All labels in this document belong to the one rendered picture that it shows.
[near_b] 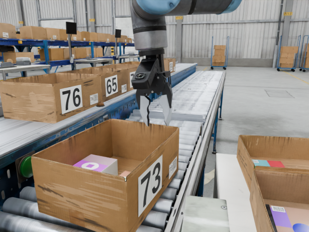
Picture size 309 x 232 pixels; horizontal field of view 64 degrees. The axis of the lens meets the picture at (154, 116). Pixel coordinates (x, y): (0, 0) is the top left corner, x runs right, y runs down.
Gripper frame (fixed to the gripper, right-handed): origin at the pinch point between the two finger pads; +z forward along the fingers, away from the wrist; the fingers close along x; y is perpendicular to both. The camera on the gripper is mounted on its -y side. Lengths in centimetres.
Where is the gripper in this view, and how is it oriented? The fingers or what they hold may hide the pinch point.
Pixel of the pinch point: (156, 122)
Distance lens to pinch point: 70.8
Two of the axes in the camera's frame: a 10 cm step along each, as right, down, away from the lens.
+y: 2.9, -2.6, 9.2
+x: -9.5, 0.2, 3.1
